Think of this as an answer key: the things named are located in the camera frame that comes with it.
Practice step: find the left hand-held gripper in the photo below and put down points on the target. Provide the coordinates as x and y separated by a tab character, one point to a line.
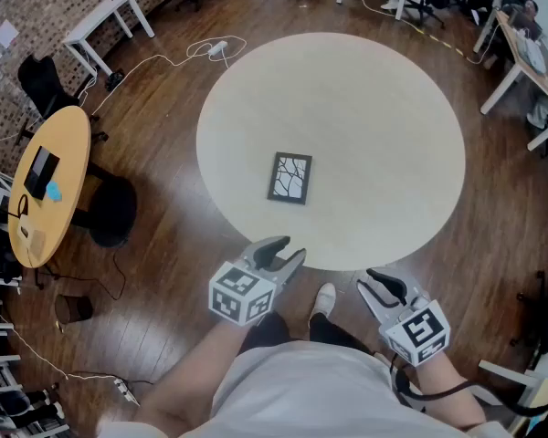
242	292

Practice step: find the person's white shoe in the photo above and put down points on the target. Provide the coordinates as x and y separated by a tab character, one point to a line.
323	301

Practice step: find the black flat box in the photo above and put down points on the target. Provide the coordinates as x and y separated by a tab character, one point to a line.
41	171

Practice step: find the person's white shirt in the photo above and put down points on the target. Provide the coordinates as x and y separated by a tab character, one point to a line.
310	390

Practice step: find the white power strip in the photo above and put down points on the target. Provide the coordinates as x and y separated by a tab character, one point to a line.
127	391
217	48

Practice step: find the black picture frame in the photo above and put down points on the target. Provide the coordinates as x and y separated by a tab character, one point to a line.
290	178

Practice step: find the black round table base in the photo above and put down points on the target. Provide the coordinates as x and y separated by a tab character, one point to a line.
112	208

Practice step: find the small blue item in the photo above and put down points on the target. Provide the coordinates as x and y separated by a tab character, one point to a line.
54	191

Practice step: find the small white desk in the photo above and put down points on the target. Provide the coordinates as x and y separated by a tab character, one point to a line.
105	14

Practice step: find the person's black trousers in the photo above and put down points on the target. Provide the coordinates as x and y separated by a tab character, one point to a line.
269	331

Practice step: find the person's right forearm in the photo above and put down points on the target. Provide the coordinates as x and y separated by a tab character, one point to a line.
447	390

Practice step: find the round yellow wooden table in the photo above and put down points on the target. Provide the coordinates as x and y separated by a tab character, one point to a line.
59	153

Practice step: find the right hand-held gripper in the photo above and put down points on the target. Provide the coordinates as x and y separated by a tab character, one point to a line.
418	331

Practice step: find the person's left forearm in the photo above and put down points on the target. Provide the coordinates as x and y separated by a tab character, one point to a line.
192	372

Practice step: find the dark brown waste basket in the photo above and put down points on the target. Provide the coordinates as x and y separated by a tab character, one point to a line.
73	309

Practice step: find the small cardboard box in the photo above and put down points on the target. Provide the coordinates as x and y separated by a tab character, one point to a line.
33	240

